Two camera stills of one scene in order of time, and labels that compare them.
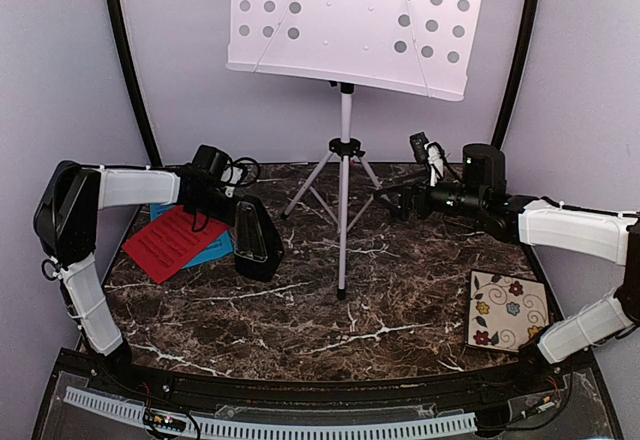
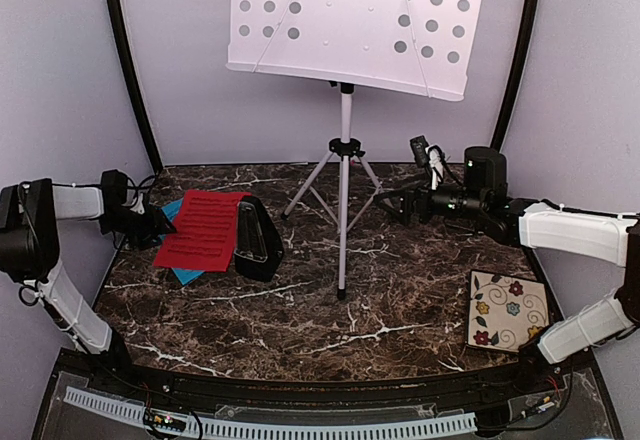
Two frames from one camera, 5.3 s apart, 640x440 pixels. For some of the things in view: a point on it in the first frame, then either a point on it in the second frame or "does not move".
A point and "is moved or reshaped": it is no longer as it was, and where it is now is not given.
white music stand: x=403 y=26 does not move
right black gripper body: x=426 y=204 does not move
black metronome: x=258 y=248 does not move
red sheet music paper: x=169 y=242 is moved or reshaped
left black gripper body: x=213 y=208 → x=136 y=229
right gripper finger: x=393 y=196 does not move
